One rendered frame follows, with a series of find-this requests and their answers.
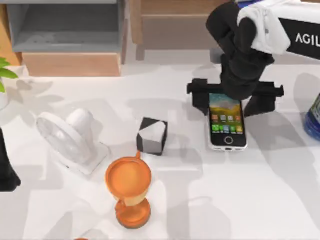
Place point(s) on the white desk fan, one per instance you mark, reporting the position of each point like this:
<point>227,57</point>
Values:
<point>67,140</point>

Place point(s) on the small orange object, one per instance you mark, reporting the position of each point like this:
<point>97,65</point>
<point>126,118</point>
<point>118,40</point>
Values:
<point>81,238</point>

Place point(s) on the black and white cube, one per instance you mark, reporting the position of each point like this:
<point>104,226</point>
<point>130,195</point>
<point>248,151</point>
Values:
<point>151,140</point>

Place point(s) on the green potted plant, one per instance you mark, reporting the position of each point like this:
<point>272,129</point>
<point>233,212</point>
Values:
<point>5,72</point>

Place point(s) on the wooden cupboard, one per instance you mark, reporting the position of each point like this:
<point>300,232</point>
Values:
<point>175,7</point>
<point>7,32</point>

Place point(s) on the wooden cupboard door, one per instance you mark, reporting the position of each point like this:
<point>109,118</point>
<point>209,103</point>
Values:
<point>175,32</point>

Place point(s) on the white smartphone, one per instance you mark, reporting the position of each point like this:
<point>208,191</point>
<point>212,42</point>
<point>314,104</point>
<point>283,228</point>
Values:
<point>226,130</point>

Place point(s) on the blue bottle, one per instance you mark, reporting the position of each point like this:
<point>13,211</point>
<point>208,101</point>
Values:
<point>313,120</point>

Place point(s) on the pale wooden drawer front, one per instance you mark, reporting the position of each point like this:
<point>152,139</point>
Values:
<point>70,63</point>

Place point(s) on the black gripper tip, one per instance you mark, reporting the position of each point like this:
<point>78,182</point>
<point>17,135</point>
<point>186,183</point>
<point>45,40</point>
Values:
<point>6,165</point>

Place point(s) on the orange trophy cup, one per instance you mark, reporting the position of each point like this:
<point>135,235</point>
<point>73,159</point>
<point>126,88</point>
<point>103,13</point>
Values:
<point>128,180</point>

